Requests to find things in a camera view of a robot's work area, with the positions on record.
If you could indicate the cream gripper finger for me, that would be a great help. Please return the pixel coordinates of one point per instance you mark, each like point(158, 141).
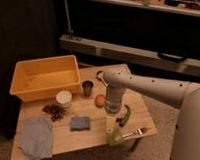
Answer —
point(111, 123)

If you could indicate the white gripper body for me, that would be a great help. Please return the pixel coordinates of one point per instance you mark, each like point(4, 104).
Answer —
point(113, 101)

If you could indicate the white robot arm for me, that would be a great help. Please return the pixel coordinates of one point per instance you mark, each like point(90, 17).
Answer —
point(183, 95)

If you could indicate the yellow plastic tray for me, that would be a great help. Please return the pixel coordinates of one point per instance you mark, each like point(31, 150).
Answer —
point(44, 78)

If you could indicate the green banana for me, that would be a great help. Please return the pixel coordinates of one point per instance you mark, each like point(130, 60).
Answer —
point(123, 120)

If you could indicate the orange fruit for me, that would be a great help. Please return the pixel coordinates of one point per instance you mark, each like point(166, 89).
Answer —
point(99, 100)

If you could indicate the green pear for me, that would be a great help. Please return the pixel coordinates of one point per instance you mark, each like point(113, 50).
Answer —
point(114, 137)

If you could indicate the dark metal cup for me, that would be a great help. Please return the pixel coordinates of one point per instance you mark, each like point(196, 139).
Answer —
point(87, 88)

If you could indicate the silver fork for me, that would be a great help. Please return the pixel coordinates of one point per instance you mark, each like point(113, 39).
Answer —
point(138, 131)

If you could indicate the wooden table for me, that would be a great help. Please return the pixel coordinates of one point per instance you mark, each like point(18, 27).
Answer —
point(67, 140)

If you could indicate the blue sponge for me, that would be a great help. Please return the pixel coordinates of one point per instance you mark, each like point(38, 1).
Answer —
point(80, 123)

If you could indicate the white round cup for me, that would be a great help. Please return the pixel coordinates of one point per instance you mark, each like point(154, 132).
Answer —
point(64, 98)

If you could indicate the black remote on shelf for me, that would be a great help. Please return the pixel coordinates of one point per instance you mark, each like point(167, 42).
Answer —
point(175, 59)

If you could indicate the grey cloth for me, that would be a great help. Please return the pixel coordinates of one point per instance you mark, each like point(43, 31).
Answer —
point(36, 138)

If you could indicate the grey shelf unit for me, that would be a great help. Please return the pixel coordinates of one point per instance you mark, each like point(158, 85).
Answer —
point(135, 31)

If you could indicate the metal pole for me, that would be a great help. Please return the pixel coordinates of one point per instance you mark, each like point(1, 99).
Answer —
point(70, 30)

